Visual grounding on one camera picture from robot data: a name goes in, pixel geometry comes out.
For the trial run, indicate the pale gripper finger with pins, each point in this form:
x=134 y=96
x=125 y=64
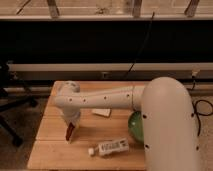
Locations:
x=75 y=130
x=67 y=134

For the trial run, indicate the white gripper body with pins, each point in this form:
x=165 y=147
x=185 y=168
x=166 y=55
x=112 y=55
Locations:
x=74 y=122

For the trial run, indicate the red pepper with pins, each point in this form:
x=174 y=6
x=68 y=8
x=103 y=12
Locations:
x=71 y=127

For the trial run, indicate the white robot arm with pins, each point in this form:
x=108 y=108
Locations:
x=167 y=115

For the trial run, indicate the white tube with cap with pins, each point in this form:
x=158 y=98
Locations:
x=109 y=147

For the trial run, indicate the green bowl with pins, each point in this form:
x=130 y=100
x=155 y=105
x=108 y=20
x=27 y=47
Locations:
x=135 y=126

